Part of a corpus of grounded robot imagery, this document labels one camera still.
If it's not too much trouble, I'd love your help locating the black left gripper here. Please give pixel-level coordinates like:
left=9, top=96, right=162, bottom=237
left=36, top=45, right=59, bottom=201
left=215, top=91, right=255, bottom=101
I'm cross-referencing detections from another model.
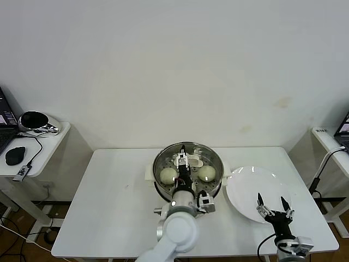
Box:
left=174, top=146, right=194, bottom=192

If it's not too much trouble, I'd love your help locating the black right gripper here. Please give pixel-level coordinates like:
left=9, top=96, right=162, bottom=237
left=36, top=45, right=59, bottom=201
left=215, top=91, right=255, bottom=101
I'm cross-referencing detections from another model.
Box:
left=256, top=192, right=296, bottom=241

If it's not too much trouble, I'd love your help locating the white steamed baozi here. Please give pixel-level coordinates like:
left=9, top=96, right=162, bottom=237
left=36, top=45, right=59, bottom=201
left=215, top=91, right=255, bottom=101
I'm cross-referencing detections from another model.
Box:
left=197, top=165, right=217, bottom=183
left=160, top=167, right=178, bottom=185

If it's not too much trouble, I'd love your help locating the round glass pot lid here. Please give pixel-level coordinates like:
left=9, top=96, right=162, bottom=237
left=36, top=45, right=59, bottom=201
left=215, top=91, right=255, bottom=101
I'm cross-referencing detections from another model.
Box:
left=152, top=141, right=225, bottom=199

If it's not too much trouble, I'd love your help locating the perforated steel steamer basket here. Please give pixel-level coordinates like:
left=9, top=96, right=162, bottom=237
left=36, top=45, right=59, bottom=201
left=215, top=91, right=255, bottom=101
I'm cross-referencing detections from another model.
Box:
left=152, top=141, right=225, bottom=204

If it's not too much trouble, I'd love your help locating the round white plate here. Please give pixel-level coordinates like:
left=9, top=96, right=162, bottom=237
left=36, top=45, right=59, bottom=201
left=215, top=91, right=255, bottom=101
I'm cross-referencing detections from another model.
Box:
left=225, top=165, right=293, bottom=224

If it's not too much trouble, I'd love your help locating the black open laptop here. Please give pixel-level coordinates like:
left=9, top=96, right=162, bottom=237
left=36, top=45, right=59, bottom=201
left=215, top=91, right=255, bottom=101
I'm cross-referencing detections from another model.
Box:
left=0, top=85, right=21, bottom=155
left=334, top=110, right=349, bottom=150

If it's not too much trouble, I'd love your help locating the white power strip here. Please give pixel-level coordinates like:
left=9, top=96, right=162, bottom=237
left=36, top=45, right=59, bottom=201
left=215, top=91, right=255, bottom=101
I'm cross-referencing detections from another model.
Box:
left=40, top=203, right=55, bottom=219

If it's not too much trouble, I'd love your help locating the round brown floor object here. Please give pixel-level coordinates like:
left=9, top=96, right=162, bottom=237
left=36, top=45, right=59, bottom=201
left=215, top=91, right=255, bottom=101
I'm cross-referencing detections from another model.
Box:
left=45, top=230, right=58, bottom=245

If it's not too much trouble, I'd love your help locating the silver usb hub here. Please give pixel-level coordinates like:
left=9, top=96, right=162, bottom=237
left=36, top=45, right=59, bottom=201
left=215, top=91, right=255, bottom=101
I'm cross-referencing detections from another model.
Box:
left=13, top=164, right=31, bottom=182

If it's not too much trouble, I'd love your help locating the black computer mouse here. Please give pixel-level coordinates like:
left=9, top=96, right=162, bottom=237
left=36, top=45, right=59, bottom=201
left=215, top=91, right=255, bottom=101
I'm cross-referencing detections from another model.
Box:
left=5, top=146, right=27, bottom=166

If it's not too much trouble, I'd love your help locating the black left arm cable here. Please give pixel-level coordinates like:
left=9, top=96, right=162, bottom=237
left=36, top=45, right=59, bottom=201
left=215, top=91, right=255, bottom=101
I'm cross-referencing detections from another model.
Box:
left=196, top=190, right=208, bottom=208

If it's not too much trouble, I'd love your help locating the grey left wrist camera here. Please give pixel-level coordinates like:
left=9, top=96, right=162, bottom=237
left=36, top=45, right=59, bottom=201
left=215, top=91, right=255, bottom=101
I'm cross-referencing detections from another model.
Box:
left=196, top=192, right=216, bottom=214

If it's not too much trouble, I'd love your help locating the white and black cable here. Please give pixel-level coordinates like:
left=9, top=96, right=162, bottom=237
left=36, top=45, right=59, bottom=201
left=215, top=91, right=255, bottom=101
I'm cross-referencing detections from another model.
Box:
left=308, top=146, right=346, bottom=197

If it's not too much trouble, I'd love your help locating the thin black usb cable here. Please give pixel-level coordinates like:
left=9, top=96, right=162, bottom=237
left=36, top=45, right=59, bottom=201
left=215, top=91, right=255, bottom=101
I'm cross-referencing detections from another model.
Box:
left=15, top=133, right=44, bottom=167

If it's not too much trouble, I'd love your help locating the black floor cable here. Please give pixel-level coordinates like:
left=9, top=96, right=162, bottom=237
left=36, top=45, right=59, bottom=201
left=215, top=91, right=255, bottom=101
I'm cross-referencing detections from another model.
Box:
left=0, top=210, right=55, bottom=262

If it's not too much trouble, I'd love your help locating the white floor cable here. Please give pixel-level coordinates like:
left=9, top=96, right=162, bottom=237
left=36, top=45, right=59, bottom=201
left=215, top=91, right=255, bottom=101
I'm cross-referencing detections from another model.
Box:
left=0, top=223, right=52, bottom=252

